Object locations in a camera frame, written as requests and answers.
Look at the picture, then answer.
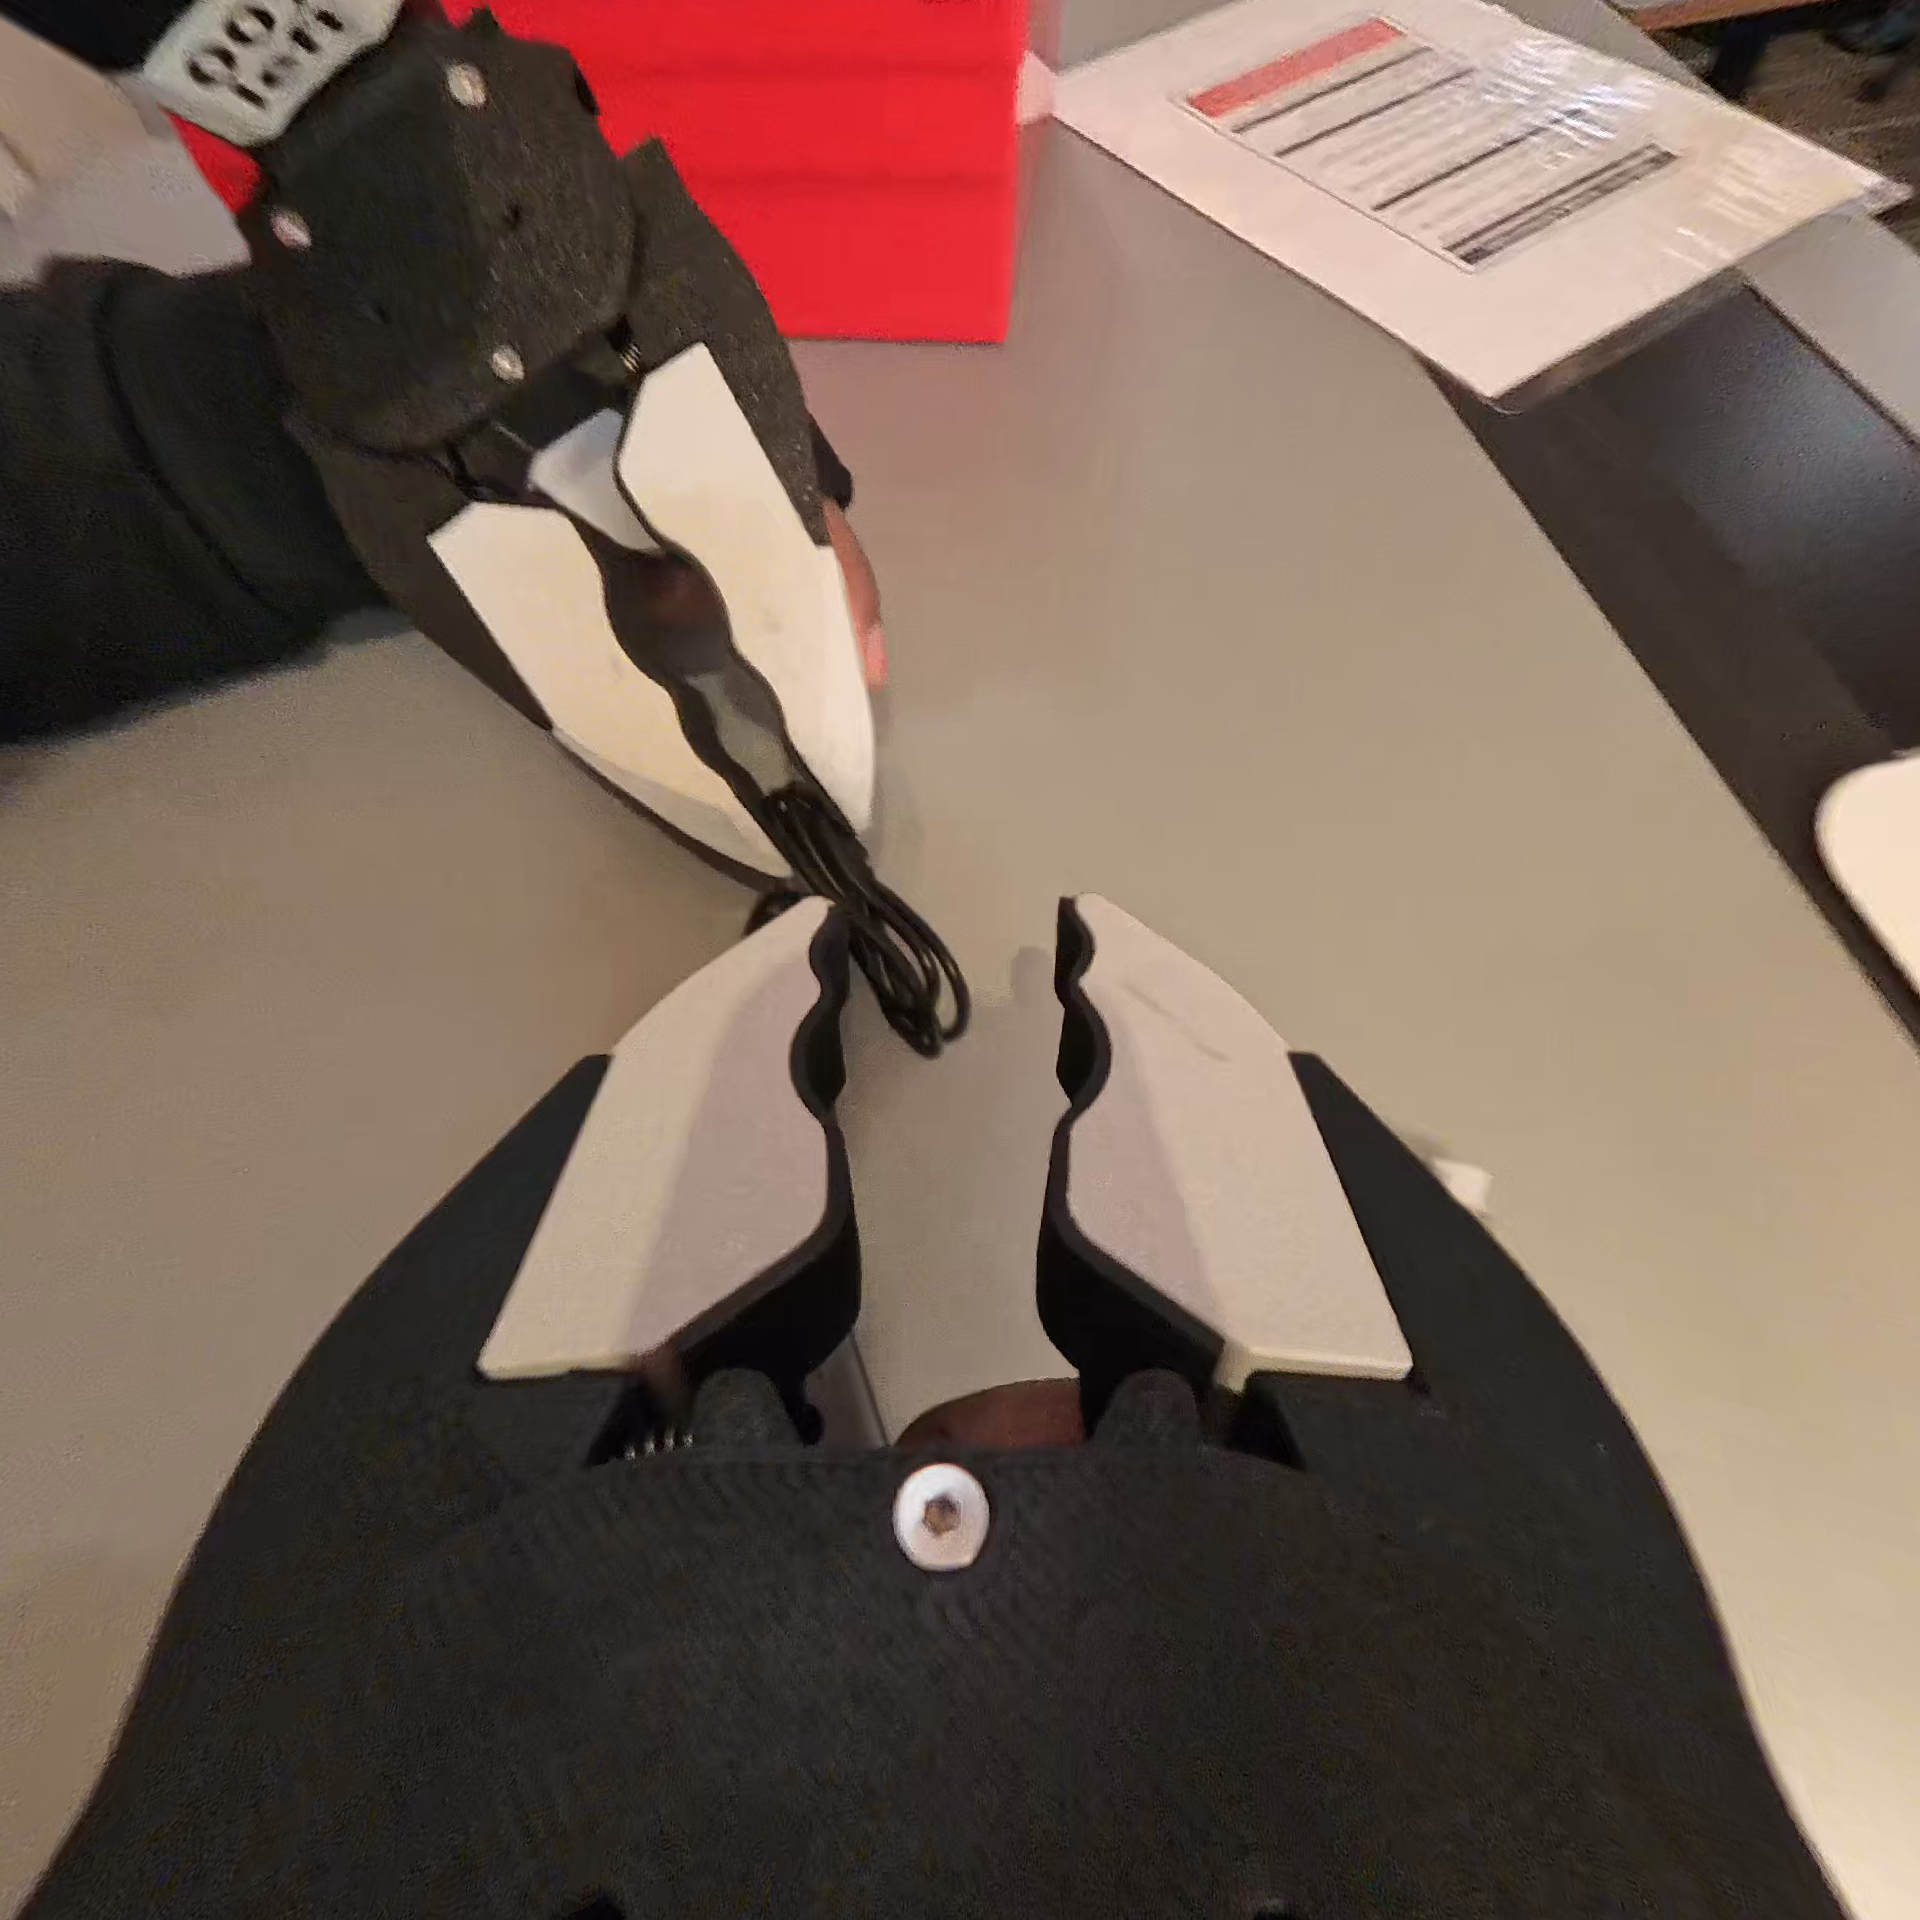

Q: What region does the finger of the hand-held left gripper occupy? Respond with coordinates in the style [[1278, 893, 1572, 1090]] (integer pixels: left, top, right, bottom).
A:
[[525, 348, 884, 838], [426, 499, 797, 883]]

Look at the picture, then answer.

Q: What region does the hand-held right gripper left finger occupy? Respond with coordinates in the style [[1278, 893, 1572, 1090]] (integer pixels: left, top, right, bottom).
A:
[[477, 893, 870, 1408]]

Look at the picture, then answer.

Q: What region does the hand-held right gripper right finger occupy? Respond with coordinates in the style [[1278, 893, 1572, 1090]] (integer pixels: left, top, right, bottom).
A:
[[1036, 893, 1414, 1402]]

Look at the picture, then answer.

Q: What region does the black usb-c cable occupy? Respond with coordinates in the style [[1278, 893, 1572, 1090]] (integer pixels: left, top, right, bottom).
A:
[[745, 789, 974, 1056]]

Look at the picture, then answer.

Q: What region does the person's left forearm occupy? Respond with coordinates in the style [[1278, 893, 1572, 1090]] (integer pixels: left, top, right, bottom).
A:
[[0, 265, 411, 746]]

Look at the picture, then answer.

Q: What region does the person's left hand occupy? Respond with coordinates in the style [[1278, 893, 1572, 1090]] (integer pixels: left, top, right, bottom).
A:
[[819, 506, 891, 695]]

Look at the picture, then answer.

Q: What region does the red plastic bin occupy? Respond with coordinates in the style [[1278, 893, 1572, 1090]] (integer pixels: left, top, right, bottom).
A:
[[173, 0, 1036, 348]]

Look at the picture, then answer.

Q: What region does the white rounded object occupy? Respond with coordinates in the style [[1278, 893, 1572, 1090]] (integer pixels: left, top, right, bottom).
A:
[[1814, 754, 1920, 999]]

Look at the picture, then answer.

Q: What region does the laminated paper sheet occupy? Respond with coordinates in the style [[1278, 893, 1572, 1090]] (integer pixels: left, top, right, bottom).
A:
[[1051, 0, 1896, 402]]

